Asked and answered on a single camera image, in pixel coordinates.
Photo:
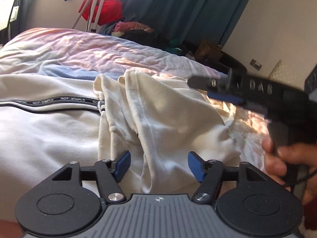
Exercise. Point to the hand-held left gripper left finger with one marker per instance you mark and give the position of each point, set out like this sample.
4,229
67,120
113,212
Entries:
122,164

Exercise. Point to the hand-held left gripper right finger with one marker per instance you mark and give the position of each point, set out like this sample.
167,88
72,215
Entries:
195,166

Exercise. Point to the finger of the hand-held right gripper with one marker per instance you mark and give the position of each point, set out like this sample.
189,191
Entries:
227,98
200,82

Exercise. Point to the person's right hand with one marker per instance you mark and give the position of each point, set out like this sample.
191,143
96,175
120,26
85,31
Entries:
297,153

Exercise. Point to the white patterned cloth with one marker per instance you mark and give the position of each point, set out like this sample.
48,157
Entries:
190,55

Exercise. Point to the brown cardboard box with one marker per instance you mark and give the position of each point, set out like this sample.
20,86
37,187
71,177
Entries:
208,50

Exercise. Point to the dark sofa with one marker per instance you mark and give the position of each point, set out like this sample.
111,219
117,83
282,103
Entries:
232,63

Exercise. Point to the white quilted headboard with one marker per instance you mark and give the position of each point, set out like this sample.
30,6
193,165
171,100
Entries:
279,70

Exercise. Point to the green cloth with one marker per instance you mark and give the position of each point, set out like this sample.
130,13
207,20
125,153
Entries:
174,46

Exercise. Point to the black cloth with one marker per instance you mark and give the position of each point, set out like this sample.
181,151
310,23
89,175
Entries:
146,39

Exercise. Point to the wide blue curtain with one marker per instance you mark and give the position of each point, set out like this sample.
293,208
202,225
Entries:
185,10

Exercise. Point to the pink cloth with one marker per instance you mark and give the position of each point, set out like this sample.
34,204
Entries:
128,27

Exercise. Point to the red cloth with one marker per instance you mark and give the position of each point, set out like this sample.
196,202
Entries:
111,10

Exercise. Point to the bed with pastel sheet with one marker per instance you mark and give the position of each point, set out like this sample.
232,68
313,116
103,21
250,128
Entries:
74,49

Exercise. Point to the garment steamer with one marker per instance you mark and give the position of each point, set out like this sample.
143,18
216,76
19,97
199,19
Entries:
91,17

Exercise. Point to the narrow blue curtain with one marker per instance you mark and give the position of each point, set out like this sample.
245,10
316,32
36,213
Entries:
29,5

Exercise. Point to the black and white chair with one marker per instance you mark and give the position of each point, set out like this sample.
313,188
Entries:
7,7

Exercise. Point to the metal wall socket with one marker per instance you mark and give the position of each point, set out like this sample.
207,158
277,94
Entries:
256,64

